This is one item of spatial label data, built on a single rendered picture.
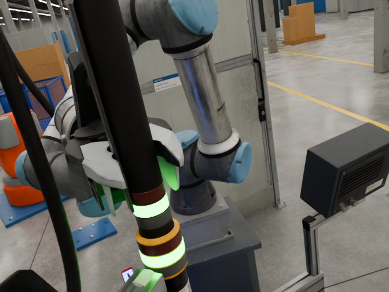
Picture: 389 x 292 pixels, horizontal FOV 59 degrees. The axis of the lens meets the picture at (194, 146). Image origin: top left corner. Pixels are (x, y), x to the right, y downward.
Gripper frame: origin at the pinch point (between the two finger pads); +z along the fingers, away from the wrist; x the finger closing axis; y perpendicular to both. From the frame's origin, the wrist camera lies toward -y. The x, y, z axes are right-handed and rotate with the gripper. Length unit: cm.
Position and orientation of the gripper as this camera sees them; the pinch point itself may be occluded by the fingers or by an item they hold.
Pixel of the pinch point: (145, 160)
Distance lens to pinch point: 27.7
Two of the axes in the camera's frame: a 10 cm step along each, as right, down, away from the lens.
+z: 4.7, 2.4, -8.5
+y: 1.8, 9.2, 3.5
